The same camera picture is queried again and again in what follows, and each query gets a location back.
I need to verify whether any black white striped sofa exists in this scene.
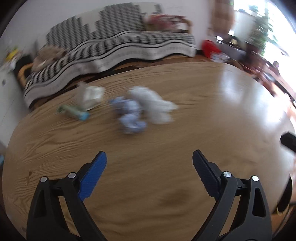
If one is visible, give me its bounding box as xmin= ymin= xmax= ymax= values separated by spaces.
xmin=23 ymin=2 xmax=196 ymax=107

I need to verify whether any crumpled white tissue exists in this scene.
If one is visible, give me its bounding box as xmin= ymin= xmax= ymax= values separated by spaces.
xmin=75 ymin=82 xmax=105 ymax=110

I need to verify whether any red bag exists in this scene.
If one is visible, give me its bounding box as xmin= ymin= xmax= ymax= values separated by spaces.
xmin=201 ymin=40 xmax=222 ymax=58

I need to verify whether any white blue plastic bag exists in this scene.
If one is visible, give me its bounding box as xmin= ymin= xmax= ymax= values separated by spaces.
xmin=109 ymin=96 xmax=147 ymax=134

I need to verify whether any light wooden round table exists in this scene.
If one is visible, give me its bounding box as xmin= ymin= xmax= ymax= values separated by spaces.
xmin=3 ymin=62 xmax=295 ymax=240

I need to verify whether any crumpled white paper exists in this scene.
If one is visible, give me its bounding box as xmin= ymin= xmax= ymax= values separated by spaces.
xmin=127 ymin=86 xmax=178 ymax=124

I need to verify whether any black gold-rimmed trash bin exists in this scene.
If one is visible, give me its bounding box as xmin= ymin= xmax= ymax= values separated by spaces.
xmin=273 ymin=175 xmax=295 ymax=215

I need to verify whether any white cabinet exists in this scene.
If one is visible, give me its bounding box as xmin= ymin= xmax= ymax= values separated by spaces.
xmin=0 ymin=70 xmax=30 ymax=148

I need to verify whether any brown plush garment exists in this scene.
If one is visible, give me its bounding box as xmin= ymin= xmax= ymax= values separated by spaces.
xmin=31 ymin=45 xmax=67 ymax=72

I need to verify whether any pink cartoon pillow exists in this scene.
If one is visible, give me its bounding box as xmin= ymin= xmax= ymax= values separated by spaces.
xmin=142 ymin=14 xmax=193 ymax=34

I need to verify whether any green potted plant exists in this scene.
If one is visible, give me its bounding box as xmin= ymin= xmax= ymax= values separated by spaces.
xmin=247 ymin=8 xmax=274 ymax=55

